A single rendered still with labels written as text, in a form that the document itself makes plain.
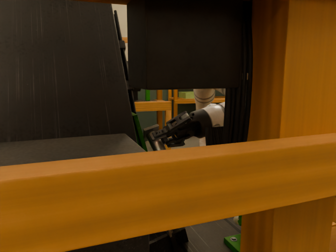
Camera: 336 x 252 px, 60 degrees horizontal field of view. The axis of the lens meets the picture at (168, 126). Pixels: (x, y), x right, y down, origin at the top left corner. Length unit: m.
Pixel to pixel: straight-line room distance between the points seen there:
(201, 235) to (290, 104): 0.55
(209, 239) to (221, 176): 0.54
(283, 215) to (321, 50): 0.28
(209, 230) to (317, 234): 0.41
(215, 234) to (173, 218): 0.57
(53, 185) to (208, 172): 0.18
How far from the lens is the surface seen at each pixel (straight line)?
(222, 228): 0.97
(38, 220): 0.34
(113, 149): 0.53
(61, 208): 0.34
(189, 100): 6.04
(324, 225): 0.63
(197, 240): 0.91
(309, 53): 0.52
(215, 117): 0.76
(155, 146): 0.72
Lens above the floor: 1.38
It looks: 10 degrees down
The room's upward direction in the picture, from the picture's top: straight up
